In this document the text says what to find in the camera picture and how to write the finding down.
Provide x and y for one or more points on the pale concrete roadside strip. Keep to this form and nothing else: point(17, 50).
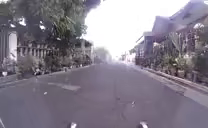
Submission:
point(192, 95)

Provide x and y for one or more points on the distant tree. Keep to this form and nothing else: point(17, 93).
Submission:
point(102, 55)

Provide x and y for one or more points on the pale balustrade fence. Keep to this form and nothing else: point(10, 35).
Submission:
point(35, 51)

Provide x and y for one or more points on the row of bushes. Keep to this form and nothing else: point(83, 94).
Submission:
point(48, 63)

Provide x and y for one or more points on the grey asphalt road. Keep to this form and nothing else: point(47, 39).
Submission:
point(105, 96)

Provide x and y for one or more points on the large green tree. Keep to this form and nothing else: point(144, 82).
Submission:
point(55, 23)

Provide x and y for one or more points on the grey concrete kerb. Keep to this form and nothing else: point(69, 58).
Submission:
point(178, 80)

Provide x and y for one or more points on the dark metal gate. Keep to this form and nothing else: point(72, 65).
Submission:
point(2, 45)

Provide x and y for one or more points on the row of potted plants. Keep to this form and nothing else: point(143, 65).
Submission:
point(178, 65)

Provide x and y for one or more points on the building with pitched roof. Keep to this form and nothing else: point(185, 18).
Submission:
point(182, 30)

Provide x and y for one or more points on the robot's own part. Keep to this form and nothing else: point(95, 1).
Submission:
point(143, 125)
point(73, 125)

